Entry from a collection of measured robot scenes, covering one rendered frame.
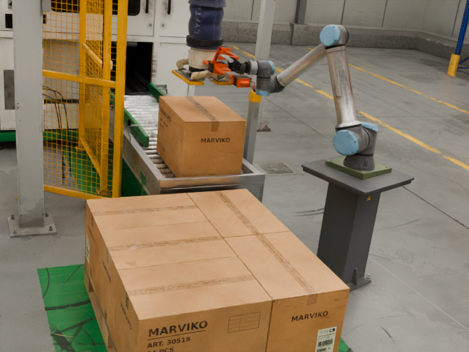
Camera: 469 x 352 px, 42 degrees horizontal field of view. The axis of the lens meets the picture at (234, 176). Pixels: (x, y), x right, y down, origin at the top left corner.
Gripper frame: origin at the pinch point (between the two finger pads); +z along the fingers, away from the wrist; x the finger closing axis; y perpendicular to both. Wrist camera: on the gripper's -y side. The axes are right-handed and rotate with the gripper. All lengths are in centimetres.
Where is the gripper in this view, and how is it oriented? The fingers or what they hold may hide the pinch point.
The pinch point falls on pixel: (218, 68)
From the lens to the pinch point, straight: 370.2
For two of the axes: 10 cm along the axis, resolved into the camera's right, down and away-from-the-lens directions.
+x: 1.0, -9.3, -3.6
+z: -9.1, 0.6, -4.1
